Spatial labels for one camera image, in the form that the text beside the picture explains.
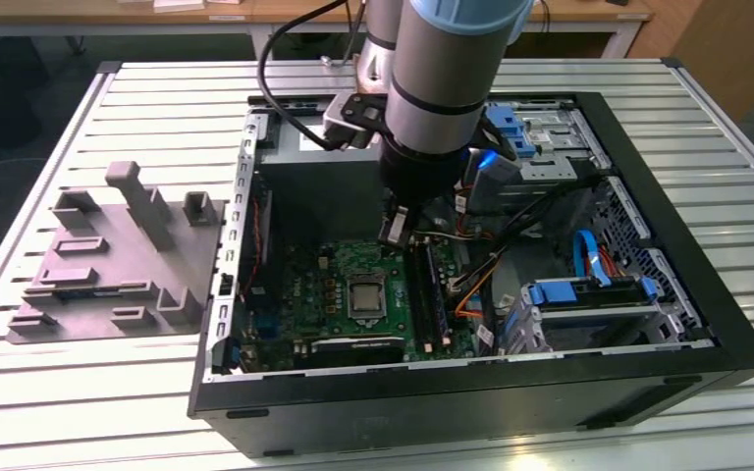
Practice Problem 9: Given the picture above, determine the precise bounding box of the grey power supply unit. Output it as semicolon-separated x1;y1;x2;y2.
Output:
256;115;388;232

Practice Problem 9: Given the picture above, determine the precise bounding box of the empty blue disk carrier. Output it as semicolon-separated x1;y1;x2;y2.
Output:
484;105;535;159

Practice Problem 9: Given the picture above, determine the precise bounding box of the silver metal drive cage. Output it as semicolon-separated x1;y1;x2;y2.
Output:
500;293;713;355
464;105;614;212

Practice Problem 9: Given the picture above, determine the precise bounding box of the RAM stick with label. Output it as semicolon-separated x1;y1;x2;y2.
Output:
423;242;451;340

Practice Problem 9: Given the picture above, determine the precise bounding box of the green motherboard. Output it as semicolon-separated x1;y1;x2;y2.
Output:
232;230;476;369

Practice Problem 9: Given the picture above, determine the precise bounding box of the hard disk in blue carrier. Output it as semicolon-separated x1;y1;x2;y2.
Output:
526;277;658;311

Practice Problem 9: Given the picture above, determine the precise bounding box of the black graphics card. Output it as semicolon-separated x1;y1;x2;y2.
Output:
308;336;404;367

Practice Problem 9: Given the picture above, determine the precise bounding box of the black PC case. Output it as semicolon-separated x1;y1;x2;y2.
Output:
185;90;754;460

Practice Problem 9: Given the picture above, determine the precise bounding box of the grey parts rack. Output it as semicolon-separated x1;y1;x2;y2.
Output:
6;160;229;344

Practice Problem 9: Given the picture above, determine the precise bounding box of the white box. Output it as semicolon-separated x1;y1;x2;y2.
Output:
152;0;208;15

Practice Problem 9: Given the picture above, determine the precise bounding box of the wooden desk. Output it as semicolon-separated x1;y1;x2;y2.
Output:
34;0;654;60

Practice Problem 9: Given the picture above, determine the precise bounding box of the wooden cabinet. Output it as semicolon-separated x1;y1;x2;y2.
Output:
629;0;754;124

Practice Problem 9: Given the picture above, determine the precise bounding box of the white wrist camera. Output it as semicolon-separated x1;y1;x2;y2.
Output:
464;146;523;207

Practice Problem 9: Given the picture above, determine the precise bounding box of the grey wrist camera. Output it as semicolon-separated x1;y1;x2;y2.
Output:
320;92;390;152

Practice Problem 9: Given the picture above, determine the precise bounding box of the black cable bundle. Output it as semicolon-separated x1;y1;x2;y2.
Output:
447;176;605;290

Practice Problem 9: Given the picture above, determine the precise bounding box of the orange wire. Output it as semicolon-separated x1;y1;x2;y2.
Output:
454;288;484;326

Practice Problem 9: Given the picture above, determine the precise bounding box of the blue data wire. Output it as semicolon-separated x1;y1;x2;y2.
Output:
573;229;614;288

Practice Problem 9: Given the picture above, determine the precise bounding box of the black camera cable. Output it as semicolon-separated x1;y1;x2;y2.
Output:
256;0;356;151

